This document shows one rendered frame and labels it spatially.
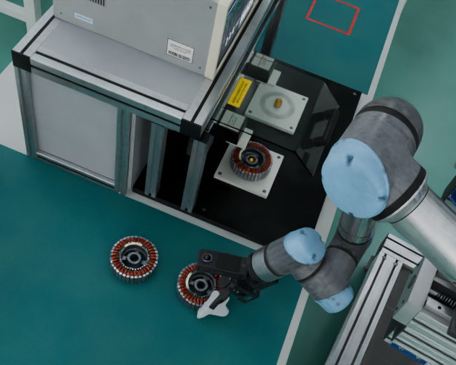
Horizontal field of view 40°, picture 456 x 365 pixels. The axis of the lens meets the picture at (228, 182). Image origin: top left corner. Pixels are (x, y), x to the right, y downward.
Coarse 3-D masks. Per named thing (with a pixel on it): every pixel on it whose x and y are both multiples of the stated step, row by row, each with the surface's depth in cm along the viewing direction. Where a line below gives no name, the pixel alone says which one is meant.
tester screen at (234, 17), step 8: (240, 0) 134; (248, 0) 144; (232, 8) 129; (240, 8) 138; (232, 16) 133; (240, 16) 142; (232, 24) 136; (224, 32) 131; (224, 40) 135; (232, 40) 145; (224, 48) 139
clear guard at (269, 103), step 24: (240, 72) 149; (264, 72) 151; (288, 72) 152; (264, 96) 146; (288, 96) 147; (312, 96) 149; (216, 120) 140; (240, 120) 141; (264, 120) 142; (288, 120) 143; (312, 120) 145; (288, 144) 139; (312, 144) 144; (312, 168) 142
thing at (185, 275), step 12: (192, 264) 150; (180, 276) 148; (192, 276) 149; (204, 276) 151; (216, 276) 149; (180, 288) 146; (204, 288) 148; (216, 288) 147; (192, 300) 144; (204, 300) 145
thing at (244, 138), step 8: (216, 128) 159; (224, 128) 158; (232, 128) 158; (216, 136) 161; (224, 136) 160; (232, 136) 159; (240, 136) 161; (248, 136) 163; (232, 144) 161; (240, 144) 161
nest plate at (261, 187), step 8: (272, 152) 174; (224, 160) 170; (280, 160) 173; (224, 168) 168; (272, 168) 171; (216, 176) 166; (224, 176) 167; (232, 176) 167; (272, 176) 169; (232, 184) 166; (240, 184) 166; (248, 184) 166; (256, 184) 167; (264, 184) 167; (256, 192) 165; (264, 192) 166
